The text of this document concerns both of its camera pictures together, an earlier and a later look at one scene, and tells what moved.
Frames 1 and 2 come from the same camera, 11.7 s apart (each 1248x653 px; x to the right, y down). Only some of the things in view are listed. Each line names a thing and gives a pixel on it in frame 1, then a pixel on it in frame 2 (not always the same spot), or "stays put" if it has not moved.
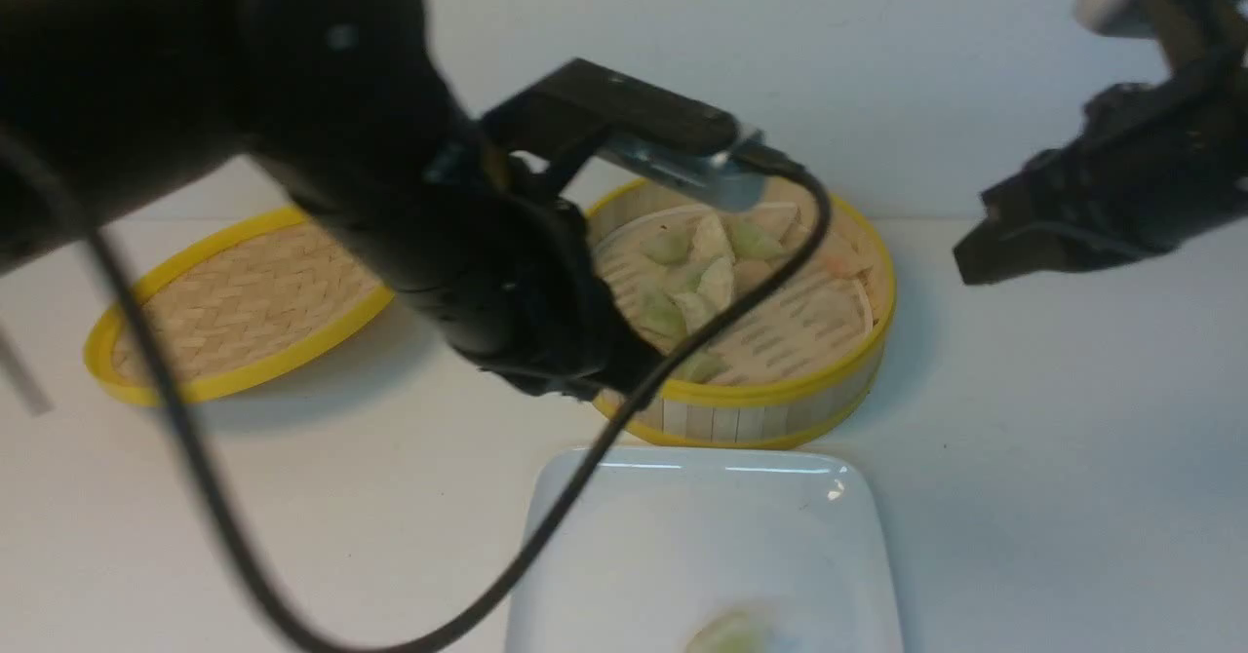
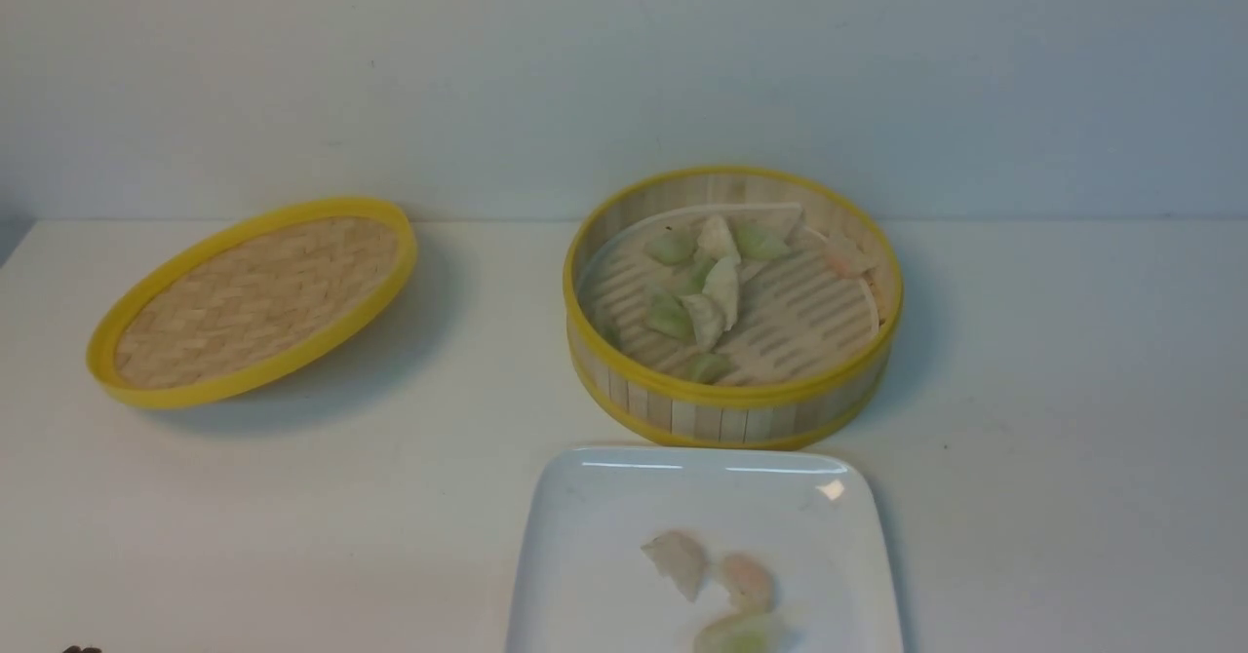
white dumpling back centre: (711, 239) stays put
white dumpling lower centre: (697, 308) stays put
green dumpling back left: (668, 246) stays put
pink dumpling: (846, 262) to (752, 585)
